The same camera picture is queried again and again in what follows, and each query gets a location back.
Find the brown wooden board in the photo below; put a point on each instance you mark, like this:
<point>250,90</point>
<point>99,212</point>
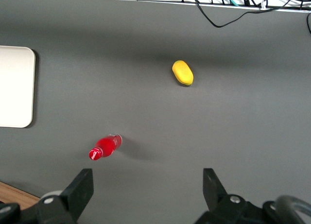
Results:
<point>14,194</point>

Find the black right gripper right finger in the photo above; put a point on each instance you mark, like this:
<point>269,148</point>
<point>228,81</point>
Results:
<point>212,187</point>

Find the cream rounded rectangular tray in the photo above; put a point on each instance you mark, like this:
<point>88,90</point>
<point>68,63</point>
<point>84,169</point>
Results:
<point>15,86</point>

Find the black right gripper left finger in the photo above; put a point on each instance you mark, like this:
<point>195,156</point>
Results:
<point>79,188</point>

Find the yellow toy mango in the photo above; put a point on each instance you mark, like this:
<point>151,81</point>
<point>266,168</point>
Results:
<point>183,72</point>

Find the red drink bottle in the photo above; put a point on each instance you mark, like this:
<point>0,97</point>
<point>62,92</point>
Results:
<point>105,146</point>

